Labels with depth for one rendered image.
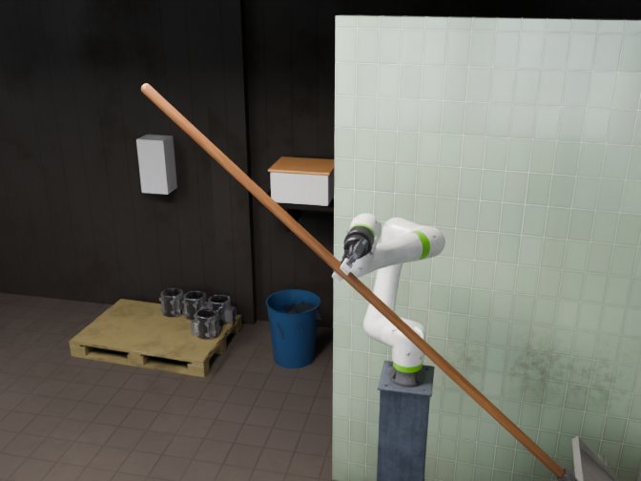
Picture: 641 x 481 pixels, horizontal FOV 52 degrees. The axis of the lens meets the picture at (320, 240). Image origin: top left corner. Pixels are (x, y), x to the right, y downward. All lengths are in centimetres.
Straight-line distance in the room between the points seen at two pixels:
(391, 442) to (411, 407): 20
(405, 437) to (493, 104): 148
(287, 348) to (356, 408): 134
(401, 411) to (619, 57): 170
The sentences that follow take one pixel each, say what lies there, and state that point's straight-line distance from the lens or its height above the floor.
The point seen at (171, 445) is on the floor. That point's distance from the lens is 450.
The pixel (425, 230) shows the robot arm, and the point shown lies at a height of 185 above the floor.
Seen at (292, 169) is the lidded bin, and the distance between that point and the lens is 473.
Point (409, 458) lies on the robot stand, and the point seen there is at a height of 86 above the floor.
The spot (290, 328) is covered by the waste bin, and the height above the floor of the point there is 36.
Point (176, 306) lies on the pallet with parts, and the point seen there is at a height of 23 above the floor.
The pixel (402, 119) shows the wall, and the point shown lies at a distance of 311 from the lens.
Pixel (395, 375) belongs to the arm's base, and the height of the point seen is 123.
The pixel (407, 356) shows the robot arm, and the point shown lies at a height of 134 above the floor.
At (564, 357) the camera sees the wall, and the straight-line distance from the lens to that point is 348.
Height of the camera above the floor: 277
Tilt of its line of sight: 22 degrees down
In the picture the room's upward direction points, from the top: straight up
